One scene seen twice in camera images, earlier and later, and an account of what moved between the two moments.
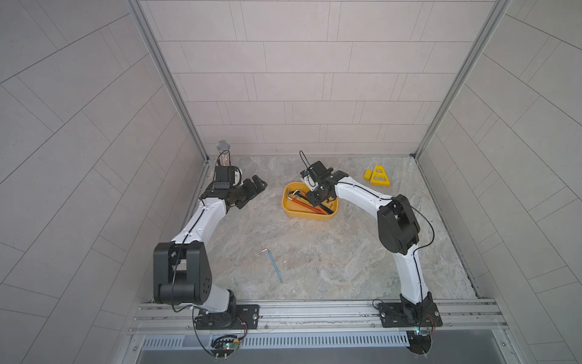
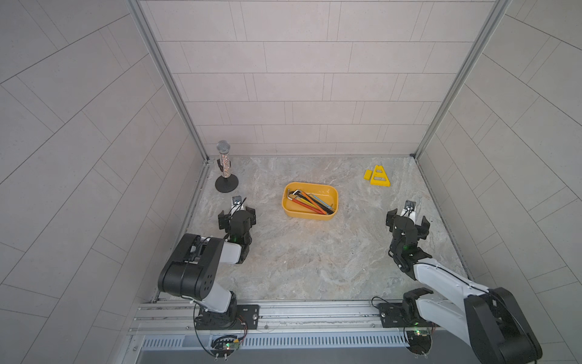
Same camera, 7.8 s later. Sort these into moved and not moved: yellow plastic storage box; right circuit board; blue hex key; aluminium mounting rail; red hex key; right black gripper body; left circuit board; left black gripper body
Moved: left black gripper body; blue hex key; right black gripper body
Not moved: red hex key; yellow plastic storage box; aluminium mounting rail; left circuit board; right circuit board
